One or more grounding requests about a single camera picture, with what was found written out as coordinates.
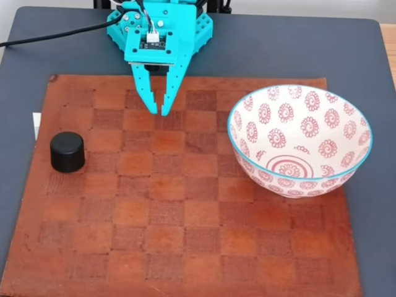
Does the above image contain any black cylinder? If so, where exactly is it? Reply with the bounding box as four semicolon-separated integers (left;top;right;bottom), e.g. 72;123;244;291
49;131;86;173

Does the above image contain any white bowl with red flowers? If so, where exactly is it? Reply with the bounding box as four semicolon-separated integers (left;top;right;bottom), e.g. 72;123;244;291
227;85;374;199

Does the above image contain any white paper piece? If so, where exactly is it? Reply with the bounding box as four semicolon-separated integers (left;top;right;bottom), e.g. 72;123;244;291
32;113;42;140

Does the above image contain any brown wooden chessboard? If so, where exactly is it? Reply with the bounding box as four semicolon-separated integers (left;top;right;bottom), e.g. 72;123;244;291
0;73;363;297

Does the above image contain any braided camera wire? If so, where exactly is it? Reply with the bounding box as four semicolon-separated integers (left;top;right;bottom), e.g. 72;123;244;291
136;0;160;43

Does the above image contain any teal camera mount with board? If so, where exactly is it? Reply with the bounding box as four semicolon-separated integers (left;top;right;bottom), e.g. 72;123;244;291
124;28;181;75

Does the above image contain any black power cable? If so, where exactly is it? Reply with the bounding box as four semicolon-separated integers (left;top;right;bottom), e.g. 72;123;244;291
0;17;121;49

